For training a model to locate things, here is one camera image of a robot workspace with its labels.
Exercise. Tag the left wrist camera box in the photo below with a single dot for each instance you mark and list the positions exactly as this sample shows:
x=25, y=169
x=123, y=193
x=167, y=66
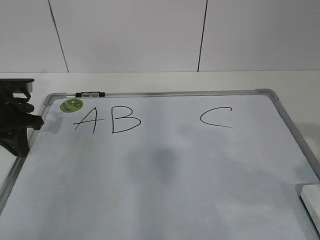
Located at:
x=17, y=85

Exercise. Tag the white whiteboard with grey frame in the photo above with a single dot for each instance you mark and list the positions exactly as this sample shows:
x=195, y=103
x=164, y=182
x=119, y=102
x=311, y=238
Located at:
x=220, y=165

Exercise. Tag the round green magnet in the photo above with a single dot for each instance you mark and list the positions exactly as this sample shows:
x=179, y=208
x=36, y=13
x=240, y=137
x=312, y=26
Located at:
x=71, y=105

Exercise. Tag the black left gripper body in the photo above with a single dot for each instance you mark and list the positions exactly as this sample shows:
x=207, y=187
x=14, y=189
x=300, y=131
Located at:
x=12, y=105

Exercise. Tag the white whiteboard eraser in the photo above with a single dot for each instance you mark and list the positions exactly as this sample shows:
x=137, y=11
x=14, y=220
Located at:
x=310, y=195

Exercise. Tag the black whiteboard hanger clip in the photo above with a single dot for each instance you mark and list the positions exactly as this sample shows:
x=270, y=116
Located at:
x=91, y=94

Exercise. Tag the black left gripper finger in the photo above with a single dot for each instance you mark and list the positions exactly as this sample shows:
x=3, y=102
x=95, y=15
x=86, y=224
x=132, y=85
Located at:
x=16, y=142
x=31, y=121

